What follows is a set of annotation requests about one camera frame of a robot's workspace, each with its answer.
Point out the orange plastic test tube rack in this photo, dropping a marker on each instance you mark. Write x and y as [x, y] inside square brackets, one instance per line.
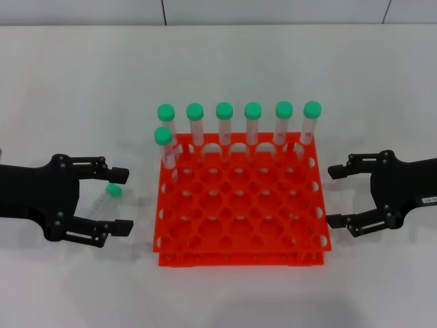
[239, 258]

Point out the clear test tube green cap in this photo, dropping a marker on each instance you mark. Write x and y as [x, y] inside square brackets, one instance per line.
[253, 110]
[284, 109]
[166, 112]
[224, 110]
[162, 135]
[195, 111]
[113, 190]
[312, 109]

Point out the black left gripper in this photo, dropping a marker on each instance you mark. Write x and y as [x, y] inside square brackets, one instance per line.
[37, 191]

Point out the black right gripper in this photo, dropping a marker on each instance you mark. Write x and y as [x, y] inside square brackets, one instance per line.
[399, 184]

